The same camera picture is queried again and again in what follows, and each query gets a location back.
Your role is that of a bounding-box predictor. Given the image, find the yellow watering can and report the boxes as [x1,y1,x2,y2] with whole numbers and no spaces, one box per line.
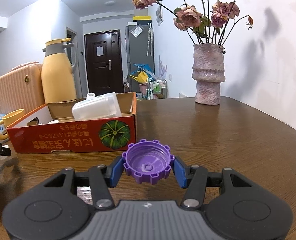
[130,70,148,84]

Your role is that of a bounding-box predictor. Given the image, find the cotton swab clear box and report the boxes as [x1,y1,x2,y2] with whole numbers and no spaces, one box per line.
[72,92,122,121]

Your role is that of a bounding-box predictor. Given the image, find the yellow thermos jug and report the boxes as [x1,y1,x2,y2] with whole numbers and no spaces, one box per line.
[41,37,77,104]

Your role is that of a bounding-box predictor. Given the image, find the white board on floor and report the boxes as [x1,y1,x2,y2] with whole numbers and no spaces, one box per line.
[179,93,188,98]

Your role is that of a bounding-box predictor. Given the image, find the red lint brush white handle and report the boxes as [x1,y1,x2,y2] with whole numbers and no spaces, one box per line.
[86,93,95,100]

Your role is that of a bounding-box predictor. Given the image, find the folded umbrella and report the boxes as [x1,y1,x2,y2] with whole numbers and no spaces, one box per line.
[146,23,154,56]

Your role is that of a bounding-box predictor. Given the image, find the yellow mug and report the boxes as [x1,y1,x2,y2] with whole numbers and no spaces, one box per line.
[0,109,25,140]

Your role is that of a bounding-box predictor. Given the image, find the dried pink roses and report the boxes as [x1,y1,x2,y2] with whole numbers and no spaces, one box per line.
[131,0,259,46]

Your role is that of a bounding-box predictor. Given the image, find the yellow box on refrigerator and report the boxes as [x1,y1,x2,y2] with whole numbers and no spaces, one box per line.
[132,16,152,21]

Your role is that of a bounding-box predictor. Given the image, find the wire storage cart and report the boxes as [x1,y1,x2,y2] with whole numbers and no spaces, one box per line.
[146,78,168,100]

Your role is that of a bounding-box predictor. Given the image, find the wall picture frame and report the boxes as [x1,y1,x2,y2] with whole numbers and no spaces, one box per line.
[155,5,164,26]

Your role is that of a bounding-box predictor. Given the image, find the dark brown door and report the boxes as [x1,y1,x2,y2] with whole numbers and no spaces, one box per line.
[85,30,124,95]

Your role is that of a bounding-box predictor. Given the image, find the purple bottle cap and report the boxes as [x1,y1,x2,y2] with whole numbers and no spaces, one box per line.
[122,139,175,185]

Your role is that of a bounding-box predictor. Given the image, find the pink ceramic vase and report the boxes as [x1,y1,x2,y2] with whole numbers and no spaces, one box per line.
[192,43,225,105]

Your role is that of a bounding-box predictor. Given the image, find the peach ribbed suitcase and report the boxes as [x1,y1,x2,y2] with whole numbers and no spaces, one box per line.
[0,62,45,114]

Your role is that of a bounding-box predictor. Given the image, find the grey refrigerator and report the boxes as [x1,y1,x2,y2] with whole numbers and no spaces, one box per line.
[125,24,155,93]

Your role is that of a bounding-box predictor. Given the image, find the red orange cardboard box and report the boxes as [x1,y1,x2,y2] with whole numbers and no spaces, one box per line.
[7,92,137,153]

